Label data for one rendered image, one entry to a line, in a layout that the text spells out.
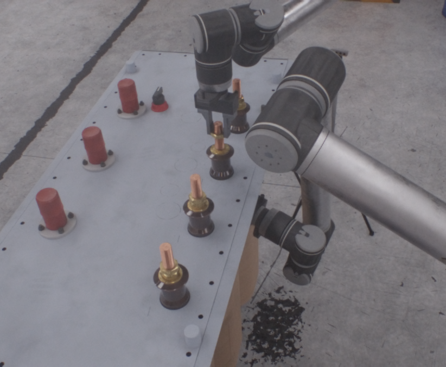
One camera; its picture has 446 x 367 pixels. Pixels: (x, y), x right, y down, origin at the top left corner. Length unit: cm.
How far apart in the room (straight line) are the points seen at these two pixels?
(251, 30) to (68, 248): 84
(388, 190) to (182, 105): 111
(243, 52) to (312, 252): 68
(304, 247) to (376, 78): 352
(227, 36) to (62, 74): 416
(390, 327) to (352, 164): 191
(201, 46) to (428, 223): 76
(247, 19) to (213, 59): 15
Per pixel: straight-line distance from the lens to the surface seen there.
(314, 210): 188
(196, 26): 152
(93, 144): 191
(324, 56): 151
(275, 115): 133
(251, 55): 171
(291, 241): 181
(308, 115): 137
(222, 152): 177
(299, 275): 194
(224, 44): 155
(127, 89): 214
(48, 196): 169
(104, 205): 180
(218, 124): 173
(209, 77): 158
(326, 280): 329
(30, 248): 175
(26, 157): 455
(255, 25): 157
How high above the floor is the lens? 255
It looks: 41 degrees down
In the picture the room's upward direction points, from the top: 4 degrees counter-clockwise
